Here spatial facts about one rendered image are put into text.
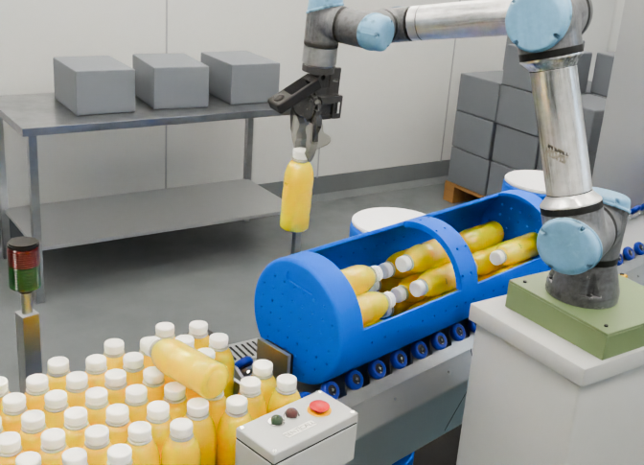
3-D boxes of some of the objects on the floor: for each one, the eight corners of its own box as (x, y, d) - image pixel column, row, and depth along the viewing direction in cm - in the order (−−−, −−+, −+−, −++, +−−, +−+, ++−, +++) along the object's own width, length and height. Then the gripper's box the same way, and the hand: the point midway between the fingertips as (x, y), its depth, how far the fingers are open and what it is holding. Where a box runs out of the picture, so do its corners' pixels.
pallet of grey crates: (650, 238, 576) (688, 60, 535) (569, 257, 533) (604, 66, 492) (520, 186, 669) (544, 32, 627) (443, 198, 626) (463, 34, 585)
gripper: (353, 70, 186) (340, 163, 194) (321, 58, 194) (310, 148, 202) (321, 72, 181) (310, 167, 189) (289, 59, 189) (281, 151, 197)
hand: (301, 152), depth 194 cm, fingers closed on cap, 4 cm apart
